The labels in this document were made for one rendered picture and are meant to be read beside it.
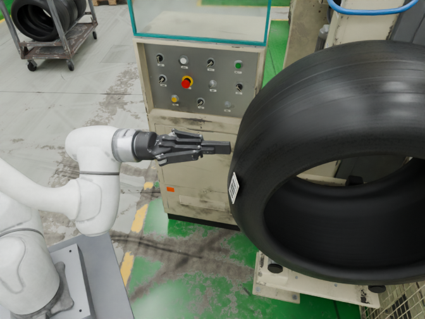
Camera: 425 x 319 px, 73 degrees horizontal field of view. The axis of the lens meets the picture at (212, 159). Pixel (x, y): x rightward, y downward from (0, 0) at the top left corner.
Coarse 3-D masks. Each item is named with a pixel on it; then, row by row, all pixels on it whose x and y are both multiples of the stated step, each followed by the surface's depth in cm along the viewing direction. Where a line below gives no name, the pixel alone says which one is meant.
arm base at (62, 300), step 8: (56, 264) 102; (64, 264) 102; (64, 272) 100; (64, 280) 97; (64, 288) 95; (56, 296) 91; (64, 296) 93; (48, 304) 88; (56, 304) 91; (64, 304) 91; (72, 304) 92; (40, 312) 87; (48, 312) 88; (56, 312) 90
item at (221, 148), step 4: (204, 144) 70; (208, 144) 69; (212, 144) 69; (216, 144) 69; (220, 144) 69; (224, 144) 69; (228, 144) 68; (216, 148) 70; (220, 148) 69; (224, 148) 69; (228, 148) 69; (216, 152) 71; (220, 152) 70; (224, 152) 70; (228, 152) 70
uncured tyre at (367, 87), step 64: (320, 64) 57; (384, 64) 50; (256, 128) 57; (320, 128) 48; (384, 128) 44; (256, 192) 60; (320, 192) 96; (384, 192) 89; (320, 256) 86; (384, 256) 81
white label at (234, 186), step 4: (232, 180) 63; (236, 180) 61; (232, 184) 63; (236, 184) 61; (232, 188) 63; (236, 188) 61; (232, 192) 63; (236, 192) 61; (232, 196) 63; (232, 200) 64
